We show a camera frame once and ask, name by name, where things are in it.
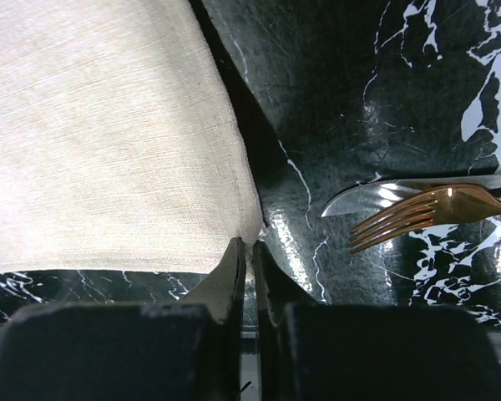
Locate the copper fork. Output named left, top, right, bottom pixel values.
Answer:
left=349, top=184, right=501, bottom=254

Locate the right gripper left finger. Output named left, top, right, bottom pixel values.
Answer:
left=0, top=238, right=245, bottom=400

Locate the black marble table mat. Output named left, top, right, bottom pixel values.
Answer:
left=0, top=1, right=501, bottom=328

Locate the beige cloth napkin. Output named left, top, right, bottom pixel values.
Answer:
left=0, top=1, right=262, bottom=273

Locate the silver knife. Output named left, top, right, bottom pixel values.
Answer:
left=321, top=174, right=501, bottom=217

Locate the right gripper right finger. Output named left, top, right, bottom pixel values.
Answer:
left=253, top=243, right=501, bottom=400

